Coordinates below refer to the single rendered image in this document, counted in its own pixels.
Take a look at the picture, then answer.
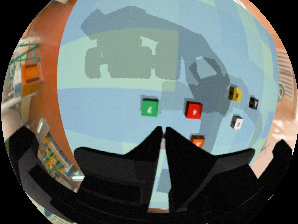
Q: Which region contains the orange block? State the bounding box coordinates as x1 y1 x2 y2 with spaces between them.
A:
190 135 205 148

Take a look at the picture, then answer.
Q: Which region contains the green block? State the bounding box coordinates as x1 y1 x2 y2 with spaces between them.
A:
141 99 158 117

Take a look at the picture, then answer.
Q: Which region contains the red block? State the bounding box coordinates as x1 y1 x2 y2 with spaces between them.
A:
185 101 202 119

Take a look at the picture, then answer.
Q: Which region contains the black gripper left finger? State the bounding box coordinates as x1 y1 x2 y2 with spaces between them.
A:
73 125 164 209

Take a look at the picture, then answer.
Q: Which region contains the yellow block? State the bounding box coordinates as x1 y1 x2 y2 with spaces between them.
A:
229 87 242 101

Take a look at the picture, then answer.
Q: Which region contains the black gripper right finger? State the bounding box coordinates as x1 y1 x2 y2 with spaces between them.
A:
164 127 255 212

